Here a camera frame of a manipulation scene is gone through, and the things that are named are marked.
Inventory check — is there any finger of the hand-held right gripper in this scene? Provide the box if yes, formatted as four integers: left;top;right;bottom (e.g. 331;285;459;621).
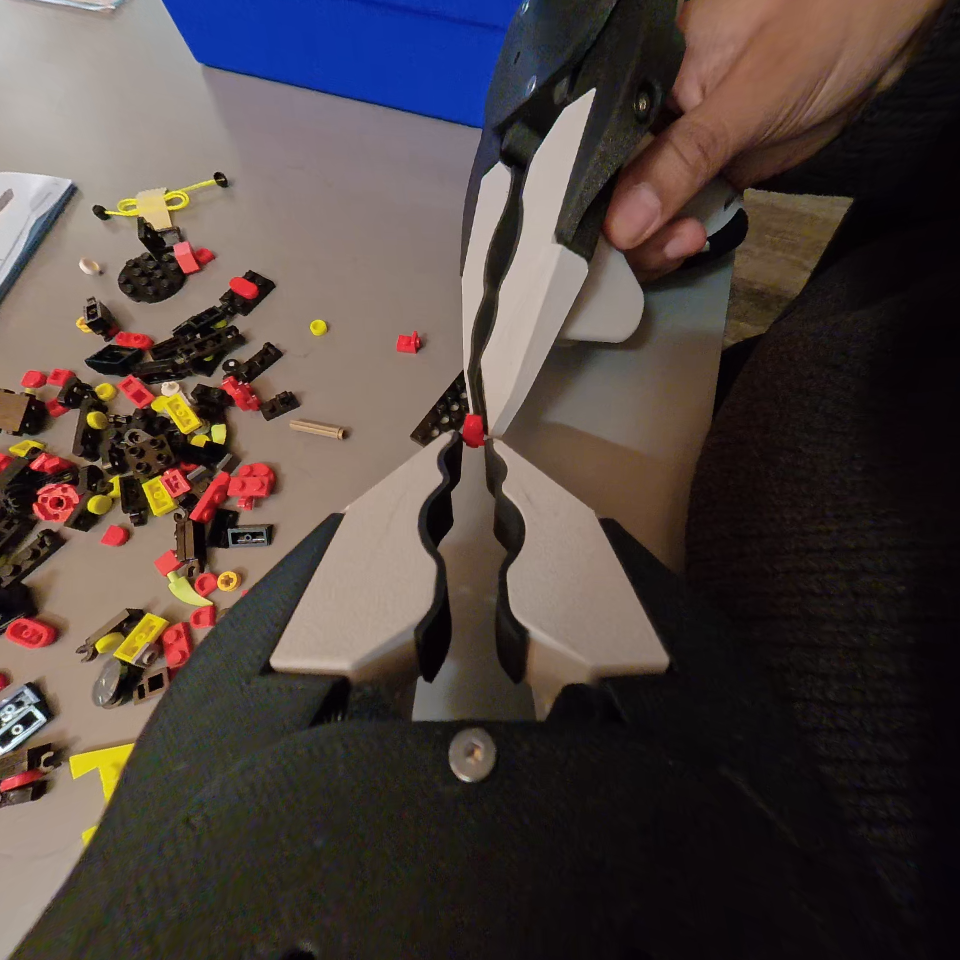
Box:
478;88;599;438
460;161;526;421

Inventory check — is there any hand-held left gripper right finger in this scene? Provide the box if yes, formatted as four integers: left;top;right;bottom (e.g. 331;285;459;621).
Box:
486;438;670;712

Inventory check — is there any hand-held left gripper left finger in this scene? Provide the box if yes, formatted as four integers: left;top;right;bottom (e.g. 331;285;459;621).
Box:
268;431;461;685

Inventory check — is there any long black lego plate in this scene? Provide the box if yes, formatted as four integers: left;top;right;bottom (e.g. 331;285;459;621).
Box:
409;370;471;448

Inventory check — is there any pile of mixed lego pieces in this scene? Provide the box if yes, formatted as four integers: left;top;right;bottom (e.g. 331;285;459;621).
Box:
0;243;303;849

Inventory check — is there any black round lego plate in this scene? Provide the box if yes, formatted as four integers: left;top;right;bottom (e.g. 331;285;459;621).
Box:
117;250;186;306

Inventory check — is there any person's right hand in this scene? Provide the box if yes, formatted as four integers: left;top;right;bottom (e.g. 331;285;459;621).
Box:
603;0;948;284

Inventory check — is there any blue box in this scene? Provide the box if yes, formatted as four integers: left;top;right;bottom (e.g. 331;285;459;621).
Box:
160;0;528;130

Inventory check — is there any person's dark knit sweater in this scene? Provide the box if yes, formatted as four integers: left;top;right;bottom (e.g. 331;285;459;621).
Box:
675;191;960;960

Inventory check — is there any white instruction booklet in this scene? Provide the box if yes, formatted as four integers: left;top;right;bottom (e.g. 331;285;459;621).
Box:
0;171;78;303

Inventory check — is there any yellow lego string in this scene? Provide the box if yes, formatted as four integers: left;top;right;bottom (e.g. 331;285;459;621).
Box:
91;170;231;224

